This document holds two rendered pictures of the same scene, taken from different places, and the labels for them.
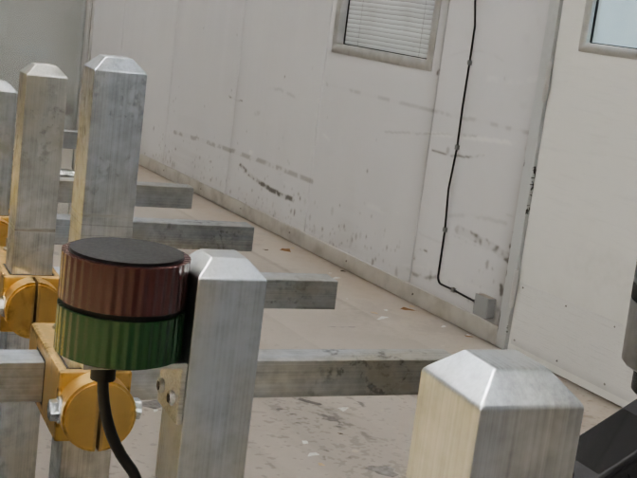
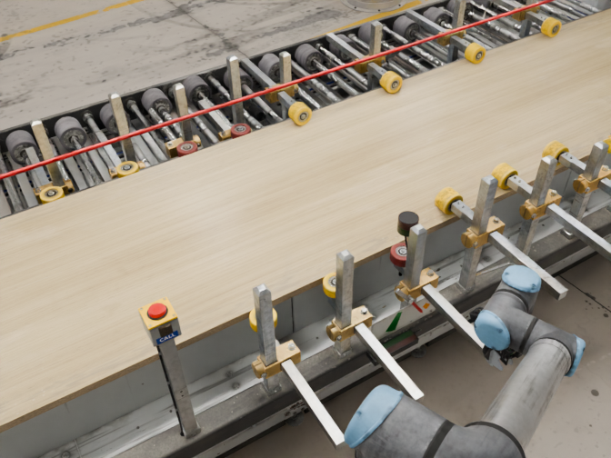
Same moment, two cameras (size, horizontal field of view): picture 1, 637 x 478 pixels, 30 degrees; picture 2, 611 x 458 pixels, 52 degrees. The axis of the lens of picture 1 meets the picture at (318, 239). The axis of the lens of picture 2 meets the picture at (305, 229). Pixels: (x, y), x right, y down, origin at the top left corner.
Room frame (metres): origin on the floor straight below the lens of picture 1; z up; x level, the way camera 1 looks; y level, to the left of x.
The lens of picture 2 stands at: (0.12, -1.21, 2.32)
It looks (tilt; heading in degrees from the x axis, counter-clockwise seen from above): 43 degrees down; 85
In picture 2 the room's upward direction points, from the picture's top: 2 degrees counter-clockwise
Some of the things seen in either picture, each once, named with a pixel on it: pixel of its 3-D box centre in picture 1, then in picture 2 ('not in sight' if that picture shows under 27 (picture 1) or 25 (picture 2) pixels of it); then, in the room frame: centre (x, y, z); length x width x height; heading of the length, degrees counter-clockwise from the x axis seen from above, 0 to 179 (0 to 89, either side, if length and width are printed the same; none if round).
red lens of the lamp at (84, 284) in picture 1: (124, 275); (408, 220); (0.54, 0.09, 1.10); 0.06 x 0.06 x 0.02
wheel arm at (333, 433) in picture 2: not in sight; (298, 383); (0.18, -0.23, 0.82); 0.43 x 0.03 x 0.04; 114
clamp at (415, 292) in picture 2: not in sight; (415, 284); (0.58, 0.06, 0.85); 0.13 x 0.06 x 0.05; 24
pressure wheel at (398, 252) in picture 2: not in sight; (401, 262); (0.56, 0.15, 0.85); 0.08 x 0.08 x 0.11
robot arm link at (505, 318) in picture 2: not in sight; (504, 322); (0.67, -0.34, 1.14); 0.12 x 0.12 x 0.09; 47
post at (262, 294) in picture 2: not in sight; (267, 345); (0.10, -0.16, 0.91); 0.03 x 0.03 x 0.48; 24
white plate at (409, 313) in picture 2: not in sight; (405, 317); (0.54, 0.01, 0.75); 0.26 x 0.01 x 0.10; 24
